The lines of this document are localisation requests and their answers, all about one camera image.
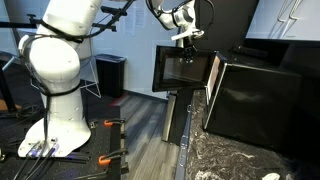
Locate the orange black bar clamp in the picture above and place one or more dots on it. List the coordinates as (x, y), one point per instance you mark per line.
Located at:
(104, 161)
(108, 123)

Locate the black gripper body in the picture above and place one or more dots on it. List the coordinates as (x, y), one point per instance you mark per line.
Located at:
(189, 45)

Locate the black refrigerator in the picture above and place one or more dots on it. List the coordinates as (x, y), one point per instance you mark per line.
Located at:
(233, 23)

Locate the black camera boom bar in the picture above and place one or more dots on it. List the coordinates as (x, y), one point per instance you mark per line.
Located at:
(106, 27)

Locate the black stand pole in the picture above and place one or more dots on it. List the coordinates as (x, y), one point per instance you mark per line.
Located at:
(8, 96)

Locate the black perforated robot table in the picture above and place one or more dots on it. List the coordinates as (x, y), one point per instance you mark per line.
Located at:
(100, 143)

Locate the black stereo camera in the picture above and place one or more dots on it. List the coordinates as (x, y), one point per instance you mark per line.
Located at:
(108, 10)

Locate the black power strip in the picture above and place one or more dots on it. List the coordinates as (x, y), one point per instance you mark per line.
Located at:
(248, 51)

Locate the small white object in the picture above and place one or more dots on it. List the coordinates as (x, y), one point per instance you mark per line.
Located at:
(270, 176)

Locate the black trash bin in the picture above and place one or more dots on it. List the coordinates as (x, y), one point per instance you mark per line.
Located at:
(110, 76)

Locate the black stainless microwave body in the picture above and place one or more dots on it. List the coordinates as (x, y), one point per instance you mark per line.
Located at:
(260, 100)

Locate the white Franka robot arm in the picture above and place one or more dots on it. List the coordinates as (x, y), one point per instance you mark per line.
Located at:
(56, 66)

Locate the black microwave door with window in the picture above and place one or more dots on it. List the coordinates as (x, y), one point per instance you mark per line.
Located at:
(180, 70)

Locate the white lower cabinets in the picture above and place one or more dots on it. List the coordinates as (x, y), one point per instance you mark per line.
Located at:
(184, 146)

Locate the white upper cabinet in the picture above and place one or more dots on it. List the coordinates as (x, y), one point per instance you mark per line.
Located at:
(263, 20)

